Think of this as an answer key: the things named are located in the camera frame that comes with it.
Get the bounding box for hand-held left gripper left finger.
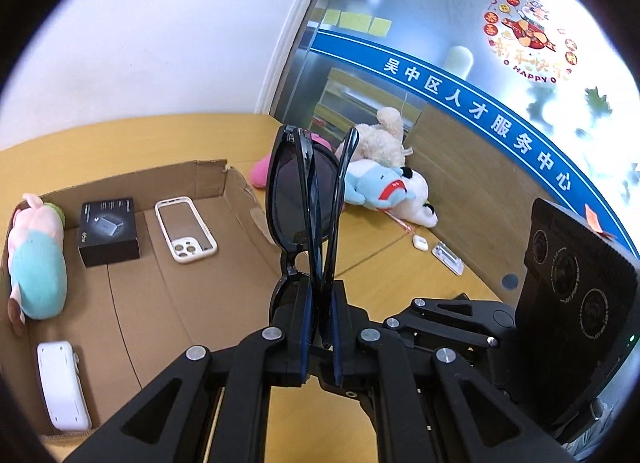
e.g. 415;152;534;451
65;274;314;463

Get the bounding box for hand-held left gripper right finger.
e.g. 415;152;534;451
319;280;576;463

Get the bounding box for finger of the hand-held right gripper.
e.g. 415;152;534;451
384;315;502;350
411;294;517;330

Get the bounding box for white clear phone case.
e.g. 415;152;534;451
154;195;219;264

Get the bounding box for black sunglasses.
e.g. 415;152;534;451
264;124;361;350

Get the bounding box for brown cardboard box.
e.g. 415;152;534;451
0;158;287;445

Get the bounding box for black charger box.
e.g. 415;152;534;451
78;196;141;268

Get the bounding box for white power bank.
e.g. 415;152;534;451
36;340;94;433

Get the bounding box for small clear plastic box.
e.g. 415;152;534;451
432;241;465;275

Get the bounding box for thin pink stick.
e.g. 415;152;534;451
382;208;416;237

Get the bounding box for brown wooden panel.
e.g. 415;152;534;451
402;103;576;305

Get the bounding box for white dog plush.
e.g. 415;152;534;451
390;166;440;229

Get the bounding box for blue elephant plush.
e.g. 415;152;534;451
342;159;407;210

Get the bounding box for pink plush toy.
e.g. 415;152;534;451
250;130;334;189

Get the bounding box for beige plush toy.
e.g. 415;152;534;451
334;106;407;170

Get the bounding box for blue window banner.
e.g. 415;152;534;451
310;25;637;255

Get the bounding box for white rounded object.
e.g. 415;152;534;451
446;45;475;78

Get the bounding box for yellow shelf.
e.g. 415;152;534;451
311;68;426;145

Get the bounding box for red festive window sticker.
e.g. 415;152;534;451
482;0;579;87

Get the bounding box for pink and teal pig plush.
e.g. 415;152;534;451
7;193;69;337

